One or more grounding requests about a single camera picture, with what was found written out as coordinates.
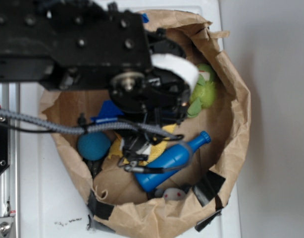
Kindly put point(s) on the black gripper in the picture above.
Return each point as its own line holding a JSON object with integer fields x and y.
{"x": 161, "y": 93}

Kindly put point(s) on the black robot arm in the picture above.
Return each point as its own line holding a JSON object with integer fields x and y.
{"x": 71, "y": 45}

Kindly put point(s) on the green plush toy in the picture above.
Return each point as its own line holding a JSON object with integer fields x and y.
{"x": 204, "y": 93}

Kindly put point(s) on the blue plastic bottle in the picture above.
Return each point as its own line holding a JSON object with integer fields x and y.
{"x": 170, "y": 162}

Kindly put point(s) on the yellow microfibre cloth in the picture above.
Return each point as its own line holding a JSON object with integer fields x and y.
{"x": 153, "y": 151}

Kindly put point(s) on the blue foam ball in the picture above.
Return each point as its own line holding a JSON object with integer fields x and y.
{"x": 93, "y": 146}

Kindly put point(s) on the white and brown plush toy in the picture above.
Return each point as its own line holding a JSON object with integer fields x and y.
{"x": 171, "y": 193}

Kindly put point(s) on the brown paper bag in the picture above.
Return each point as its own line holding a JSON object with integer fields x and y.
{"x": 114, "y": 196}

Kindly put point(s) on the aluminium frame rail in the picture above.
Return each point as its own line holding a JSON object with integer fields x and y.
{"x": 9, "y": 181}

